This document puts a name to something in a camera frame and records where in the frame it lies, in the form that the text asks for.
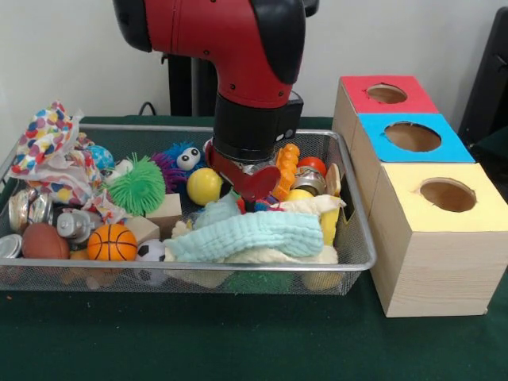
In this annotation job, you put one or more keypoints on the light blue knitted cloth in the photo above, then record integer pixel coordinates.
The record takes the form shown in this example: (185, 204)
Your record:
(258, 234)

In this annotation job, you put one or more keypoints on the green spiky ball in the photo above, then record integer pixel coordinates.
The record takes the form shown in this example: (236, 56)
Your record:
(137, 186)

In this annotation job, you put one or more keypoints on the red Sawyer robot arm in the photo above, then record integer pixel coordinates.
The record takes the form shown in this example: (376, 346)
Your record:
(222, 39)

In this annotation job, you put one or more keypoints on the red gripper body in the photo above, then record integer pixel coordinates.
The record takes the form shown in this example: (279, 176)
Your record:
(254, 184)

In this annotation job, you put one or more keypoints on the dark green side tablecloth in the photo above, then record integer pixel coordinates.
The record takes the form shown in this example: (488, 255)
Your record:
(494, 148)

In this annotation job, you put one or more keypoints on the wooden box with three holes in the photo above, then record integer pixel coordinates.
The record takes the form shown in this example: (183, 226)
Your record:
(436, 270)

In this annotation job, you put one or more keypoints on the yellow ball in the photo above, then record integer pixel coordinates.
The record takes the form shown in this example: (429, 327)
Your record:
(203, 186)

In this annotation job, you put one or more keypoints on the brown red ball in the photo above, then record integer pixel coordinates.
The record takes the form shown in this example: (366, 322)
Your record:
(43, 242)

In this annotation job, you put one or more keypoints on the shallow mesh bin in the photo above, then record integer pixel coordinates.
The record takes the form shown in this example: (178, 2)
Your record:
(99, 278)

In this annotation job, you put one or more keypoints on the small orange basketball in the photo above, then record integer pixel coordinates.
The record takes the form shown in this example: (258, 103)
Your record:
(112, 243)

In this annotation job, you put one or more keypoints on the blue spiky ball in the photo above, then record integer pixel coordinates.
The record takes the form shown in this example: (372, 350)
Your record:
(180, 156)

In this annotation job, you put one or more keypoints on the cream knitted cloth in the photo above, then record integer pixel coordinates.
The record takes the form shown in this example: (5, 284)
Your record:
(309, 204)

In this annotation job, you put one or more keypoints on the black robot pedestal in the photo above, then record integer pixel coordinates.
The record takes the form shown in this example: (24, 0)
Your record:
(184, 91)

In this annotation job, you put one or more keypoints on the orange and purple toy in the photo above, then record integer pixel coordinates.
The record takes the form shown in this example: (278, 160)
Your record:
(289, 158)

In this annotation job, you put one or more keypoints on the colourful patterned cloth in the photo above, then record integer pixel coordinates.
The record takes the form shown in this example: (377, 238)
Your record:
(51, 135)

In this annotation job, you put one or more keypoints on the plain wooden block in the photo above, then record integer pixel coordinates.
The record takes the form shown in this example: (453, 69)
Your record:
(168, 210)

